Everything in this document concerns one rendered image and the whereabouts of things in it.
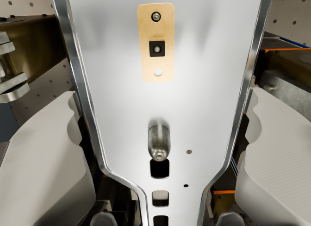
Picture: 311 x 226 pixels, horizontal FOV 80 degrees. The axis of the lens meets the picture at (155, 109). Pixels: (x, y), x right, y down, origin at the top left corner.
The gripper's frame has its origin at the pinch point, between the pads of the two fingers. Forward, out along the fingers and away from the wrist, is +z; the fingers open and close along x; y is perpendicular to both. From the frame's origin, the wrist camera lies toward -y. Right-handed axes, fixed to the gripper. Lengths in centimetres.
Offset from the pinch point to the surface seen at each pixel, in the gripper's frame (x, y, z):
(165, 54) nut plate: 0.7, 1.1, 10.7
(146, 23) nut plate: -1.4, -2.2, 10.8
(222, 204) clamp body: 14.3, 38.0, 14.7
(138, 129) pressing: -3.4, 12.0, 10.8
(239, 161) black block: 13.3, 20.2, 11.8
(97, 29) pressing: -6.7, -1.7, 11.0
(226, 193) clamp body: 15.9, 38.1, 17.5
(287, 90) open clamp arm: 14.2, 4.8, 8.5
